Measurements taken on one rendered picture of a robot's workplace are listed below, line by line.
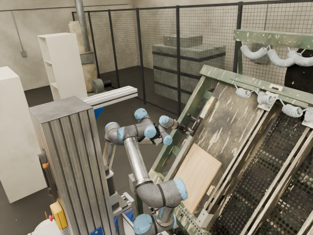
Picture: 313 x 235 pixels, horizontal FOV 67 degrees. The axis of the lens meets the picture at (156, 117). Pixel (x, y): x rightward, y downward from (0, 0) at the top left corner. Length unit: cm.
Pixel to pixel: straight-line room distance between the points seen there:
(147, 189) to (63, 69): 427
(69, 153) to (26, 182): 287
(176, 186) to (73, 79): 437
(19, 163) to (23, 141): 34
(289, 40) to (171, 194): 158
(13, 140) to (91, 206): 243
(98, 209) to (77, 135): 52
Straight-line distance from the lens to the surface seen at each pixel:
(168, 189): 122
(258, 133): 188
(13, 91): 354
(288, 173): 170
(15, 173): 397
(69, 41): 522
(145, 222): 159
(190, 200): 216
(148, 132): 136
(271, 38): 236
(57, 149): 121
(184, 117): 242
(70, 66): 527
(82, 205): 144
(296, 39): 222
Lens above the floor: 246
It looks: 25 degrees down
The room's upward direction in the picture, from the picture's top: 4 degrees counter-clockwise
